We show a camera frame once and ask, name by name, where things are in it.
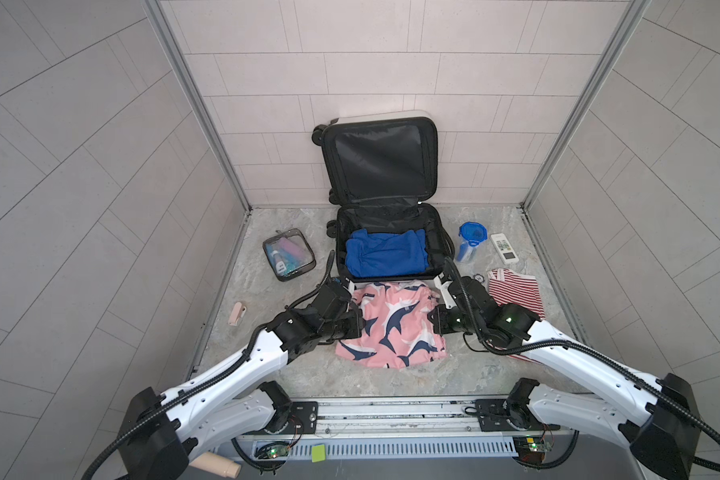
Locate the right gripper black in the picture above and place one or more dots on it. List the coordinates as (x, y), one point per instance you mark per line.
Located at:
(437, 324)

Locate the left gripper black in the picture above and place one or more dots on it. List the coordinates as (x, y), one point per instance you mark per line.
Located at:
(354, 330)

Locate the red white striped garment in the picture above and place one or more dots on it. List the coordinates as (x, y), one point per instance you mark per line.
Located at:
(506, 286)

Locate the pink shark print garment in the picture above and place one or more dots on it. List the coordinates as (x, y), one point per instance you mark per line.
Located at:
(397, 332)

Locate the blue shirt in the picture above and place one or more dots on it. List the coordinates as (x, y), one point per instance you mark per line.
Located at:
(371, 255)

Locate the clear black-trimmed toiletry pouch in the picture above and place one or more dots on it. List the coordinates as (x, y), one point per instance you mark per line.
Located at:
(289, 254)

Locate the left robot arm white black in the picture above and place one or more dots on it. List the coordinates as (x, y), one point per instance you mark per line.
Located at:
(163, 433)

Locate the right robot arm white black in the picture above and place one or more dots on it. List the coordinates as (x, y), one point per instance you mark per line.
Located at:
(656, 419)

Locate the white remote control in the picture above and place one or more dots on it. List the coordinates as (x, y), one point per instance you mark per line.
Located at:
(504, 249)

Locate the blue lidded cup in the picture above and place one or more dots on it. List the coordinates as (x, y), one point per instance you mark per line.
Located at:
(472, 235)

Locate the small pink case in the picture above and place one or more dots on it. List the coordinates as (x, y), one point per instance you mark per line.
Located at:
(236, 314)

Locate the green sticky note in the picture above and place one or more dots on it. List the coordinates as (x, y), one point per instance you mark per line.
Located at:
(318, 453)

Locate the left circuit board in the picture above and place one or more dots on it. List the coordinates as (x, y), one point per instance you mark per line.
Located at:
(273, 451)

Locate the circuit board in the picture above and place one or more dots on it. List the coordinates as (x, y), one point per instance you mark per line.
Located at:
(532, 449)
(273, 451)

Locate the right circuit board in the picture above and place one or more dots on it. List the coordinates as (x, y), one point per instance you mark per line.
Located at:
(532, 449)

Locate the black and white open suitcase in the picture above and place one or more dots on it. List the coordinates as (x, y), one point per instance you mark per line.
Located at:
(383, 169)

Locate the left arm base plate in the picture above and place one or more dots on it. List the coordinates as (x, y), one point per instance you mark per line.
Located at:
(300, 419)

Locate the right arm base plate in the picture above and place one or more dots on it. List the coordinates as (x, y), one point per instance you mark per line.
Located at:
(503, 415)

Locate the aluminium rail frame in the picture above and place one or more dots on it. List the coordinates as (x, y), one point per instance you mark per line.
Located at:
(394, 428)

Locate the beige cylindrical handle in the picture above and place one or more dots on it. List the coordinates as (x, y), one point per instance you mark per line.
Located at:
(217, 465)

